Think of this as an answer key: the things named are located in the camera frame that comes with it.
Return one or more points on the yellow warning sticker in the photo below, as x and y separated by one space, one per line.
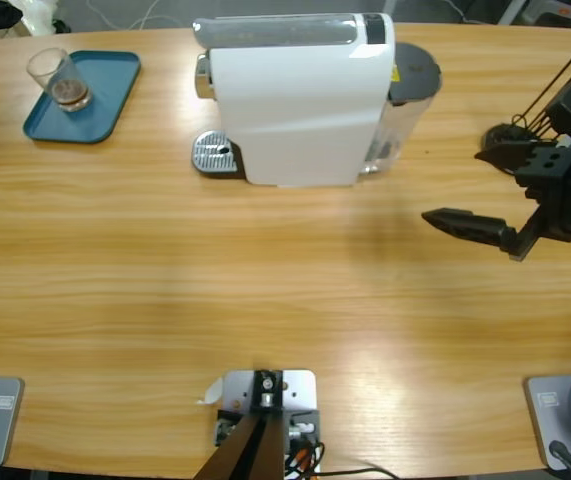
394 74

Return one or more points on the white foam packing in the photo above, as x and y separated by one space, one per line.
37 12

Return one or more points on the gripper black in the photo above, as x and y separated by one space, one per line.
565 195

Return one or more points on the dark post with black bracket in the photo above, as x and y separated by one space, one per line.
245 450

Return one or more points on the teal plastic tray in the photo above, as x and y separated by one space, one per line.
100 100

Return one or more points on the silver drip tray grille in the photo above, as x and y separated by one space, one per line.
212 150

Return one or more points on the white office chair base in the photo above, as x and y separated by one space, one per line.
550 10

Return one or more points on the white capsule coffee machine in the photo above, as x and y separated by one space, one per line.
290 110

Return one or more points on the white paper tag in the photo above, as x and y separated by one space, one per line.
210 392

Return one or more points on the clear drinking glass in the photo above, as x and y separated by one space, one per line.
70 92

